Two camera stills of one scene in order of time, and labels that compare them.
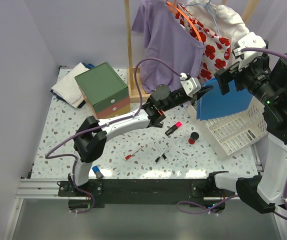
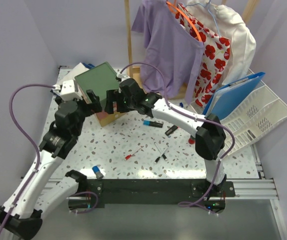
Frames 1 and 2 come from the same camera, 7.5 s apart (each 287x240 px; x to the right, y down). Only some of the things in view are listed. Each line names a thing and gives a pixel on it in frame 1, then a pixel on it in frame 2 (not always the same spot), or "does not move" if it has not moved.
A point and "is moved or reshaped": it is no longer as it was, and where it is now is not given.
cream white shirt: (220, 19) does not move
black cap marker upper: (163, 155) does not move
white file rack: (225, 136) does not move
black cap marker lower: (157, 159) does not move
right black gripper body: (254, 73) to (120, 98)
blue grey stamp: (97, 173) does not move
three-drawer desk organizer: (105, 93) does not move
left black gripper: (194, 94) to (87, 104)
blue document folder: (213, 104) is moved or reshaped
